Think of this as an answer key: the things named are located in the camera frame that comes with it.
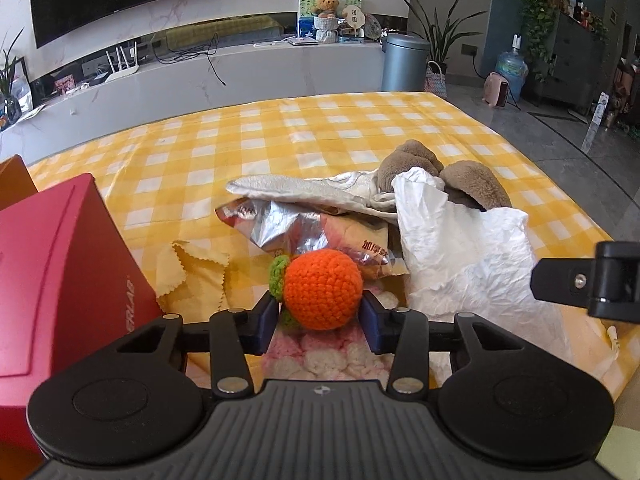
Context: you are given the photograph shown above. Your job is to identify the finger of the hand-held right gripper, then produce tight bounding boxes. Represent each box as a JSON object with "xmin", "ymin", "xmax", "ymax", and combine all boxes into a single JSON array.
[{"xmin": 531, "ymin": 241, "xmax": 640, "ymax": 324}]

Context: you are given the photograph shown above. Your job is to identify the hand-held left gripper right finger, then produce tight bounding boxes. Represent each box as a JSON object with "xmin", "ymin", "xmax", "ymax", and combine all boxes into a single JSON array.
[{"xmin": 362, "ymin": 292, "xmax": 522, "ymax": 396}]

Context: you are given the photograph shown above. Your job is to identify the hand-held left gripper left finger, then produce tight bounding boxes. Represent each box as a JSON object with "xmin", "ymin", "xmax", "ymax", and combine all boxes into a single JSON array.
[{"xmin": 116, "ymin": 292, "xmax": 279, "ymax": 396}]

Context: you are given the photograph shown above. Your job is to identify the orange crochet tangerine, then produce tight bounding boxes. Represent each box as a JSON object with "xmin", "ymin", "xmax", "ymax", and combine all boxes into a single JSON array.
[{"xmin": 268, "ymin": 248, "xmax": 364, "ymax": 331}]

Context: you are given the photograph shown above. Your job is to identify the white fabric glove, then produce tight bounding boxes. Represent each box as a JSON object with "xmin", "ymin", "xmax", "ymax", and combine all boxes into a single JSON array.
[{"xmin": 226, "ymin": 171, "xmax": 402, "ymax": 222}]

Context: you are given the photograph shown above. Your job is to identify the pink white fluffy cloth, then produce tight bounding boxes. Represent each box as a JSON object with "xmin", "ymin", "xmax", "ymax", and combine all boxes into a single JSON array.
[{"xmin": 264, "ymin": 287, "xmax": 402, "ymax": 382}]

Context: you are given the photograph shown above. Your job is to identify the yellow zigzag-edged cloth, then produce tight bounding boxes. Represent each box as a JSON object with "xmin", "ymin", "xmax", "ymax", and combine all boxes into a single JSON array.
[{"xmin": 155, "ymin": 240, "xmax": 231, "ymax": 317}]

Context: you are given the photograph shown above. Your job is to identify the white plastic bag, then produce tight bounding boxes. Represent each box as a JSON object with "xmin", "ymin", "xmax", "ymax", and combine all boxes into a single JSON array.
[{"xmin": 391, "ymin": 169, "xmax": 574, "ymax": 357}]

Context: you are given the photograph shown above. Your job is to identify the silver snack bag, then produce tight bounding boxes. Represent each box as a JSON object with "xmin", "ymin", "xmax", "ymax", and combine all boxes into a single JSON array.
[{"xmin": 215, "ymin": 197, "xmax": 410, "ymax": 282}]

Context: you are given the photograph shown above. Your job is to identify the brown plush slippers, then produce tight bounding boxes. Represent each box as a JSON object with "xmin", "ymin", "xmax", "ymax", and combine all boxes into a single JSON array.
[{"xmin": 376, "ymin": 138, "xmax": 514, "ymax": 211}]

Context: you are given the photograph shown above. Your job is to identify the pink heater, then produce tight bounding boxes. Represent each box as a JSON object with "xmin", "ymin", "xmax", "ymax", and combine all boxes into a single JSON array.
[{"xmin": 483, "ymin": 72, "xmax": 512, "ymax": 109}]

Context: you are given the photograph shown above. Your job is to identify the yellow checked tablecloth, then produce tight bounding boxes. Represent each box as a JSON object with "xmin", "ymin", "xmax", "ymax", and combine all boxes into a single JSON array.
[{"xmin": 24, "ymin": 91, "xmax": 617, "ymax": 413}]

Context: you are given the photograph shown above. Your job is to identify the red box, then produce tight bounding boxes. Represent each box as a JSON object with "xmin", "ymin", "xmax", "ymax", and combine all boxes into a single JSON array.
[{"xmin": 0, "ymin": 173, "xmax": 166, "ymax": 466}]

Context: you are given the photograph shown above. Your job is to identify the grey cabinet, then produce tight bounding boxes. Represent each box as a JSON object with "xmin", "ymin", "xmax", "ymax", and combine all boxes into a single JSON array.
[{"xmin": 524, "ymin": 10, "xmax": 609, "ymax": 114}]

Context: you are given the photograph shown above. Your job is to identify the blue water bottle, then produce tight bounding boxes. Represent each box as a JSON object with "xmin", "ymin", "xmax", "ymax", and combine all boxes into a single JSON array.
[{"xmin": 494, "ymin": 34, "xmax": 530, "ymax": 102}]

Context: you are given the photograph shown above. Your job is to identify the woven basket bag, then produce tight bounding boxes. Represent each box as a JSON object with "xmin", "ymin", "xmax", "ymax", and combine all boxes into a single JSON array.
[{"xmin": 423, "ymin": 60, "xmax": 449, "ymax": 100}]

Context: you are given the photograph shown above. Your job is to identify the grey marble media console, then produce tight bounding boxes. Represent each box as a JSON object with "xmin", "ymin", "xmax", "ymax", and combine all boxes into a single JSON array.
[{"xmin": 0, "ymin": 39, "xmax": 387, "ymax": 167}]

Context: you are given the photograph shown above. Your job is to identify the trailing ivy plant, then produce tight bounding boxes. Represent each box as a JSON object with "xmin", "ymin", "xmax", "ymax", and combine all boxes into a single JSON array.
[{"xmin": 506, "ymin": 0, "xmax": 569, "ymax": 82}]

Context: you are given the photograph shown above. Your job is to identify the grey trash can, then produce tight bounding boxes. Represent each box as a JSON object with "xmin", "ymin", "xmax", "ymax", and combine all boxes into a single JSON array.
[{"xmin": 380, "ymin": 33, "xmax": 431, "ymax": 94}]

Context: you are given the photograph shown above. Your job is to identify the long-leaved potted plant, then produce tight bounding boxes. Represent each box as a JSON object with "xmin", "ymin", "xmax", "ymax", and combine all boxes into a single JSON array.
[{"xmin": 399, "ymin": 0, "xmax": 487, "ymax": 77}]

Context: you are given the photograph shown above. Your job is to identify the orange box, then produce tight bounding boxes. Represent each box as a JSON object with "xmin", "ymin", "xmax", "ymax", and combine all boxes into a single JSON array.
[{"xmin": 0, "ymin": 154, "xmax": 39, "ymax": 212}]

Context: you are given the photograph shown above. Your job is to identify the white router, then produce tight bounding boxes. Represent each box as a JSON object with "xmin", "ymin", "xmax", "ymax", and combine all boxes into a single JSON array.
[{"xmin": 102, "ymin": 44, "xmax": 141, "ymax": 84}]

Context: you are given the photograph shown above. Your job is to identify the decorative plate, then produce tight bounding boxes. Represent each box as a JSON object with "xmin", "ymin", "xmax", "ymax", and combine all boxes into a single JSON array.
[{"xmin": 362, "ymin": 12, "xmax": 384, "ymax": 41}]

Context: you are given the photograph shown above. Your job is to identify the white knitted basket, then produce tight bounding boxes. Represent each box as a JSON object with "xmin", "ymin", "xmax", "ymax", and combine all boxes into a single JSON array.
[{"xmin": 313, "ymin": 15, "xmax": 339, "ymax": 44}]

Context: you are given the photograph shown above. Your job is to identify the landscape painting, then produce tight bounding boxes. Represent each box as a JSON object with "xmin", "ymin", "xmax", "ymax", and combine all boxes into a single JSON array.
[{"xmin": 298, "ymin": 0, "xmax": 364, "ymax": 40}]

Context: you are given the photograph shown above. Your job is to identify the round hand fan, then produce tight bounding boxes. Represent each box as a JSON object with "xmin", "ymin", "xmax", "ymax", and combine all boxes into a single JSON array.
[{"xmin": 342, "ymin": 4, "xmax": 369, "ymax": 37}]

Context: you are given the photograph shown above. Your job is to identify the plant in glass vase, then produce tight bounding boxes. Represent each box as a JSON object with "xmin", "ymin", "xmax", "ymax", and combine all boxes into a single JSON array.
[{"xmin": 0, "ymin": 27, "xmax": 27, "ymax": 124}]

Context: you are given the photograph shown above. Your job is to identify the black cables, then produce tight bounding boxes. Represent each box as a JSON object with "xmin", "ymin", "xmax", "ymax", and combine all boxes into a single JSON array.
[{"xmin": 154, "ymin": 34, "xmax": 229, "ymax": 87}]

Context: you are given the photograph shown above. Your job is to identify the black picture frame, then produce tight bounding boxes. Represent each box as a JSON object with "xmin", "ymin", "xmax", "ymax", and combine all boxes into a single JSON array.
[{"xmin": 14, "ymin": 57, "xmax": 34, "ymax": 112}]

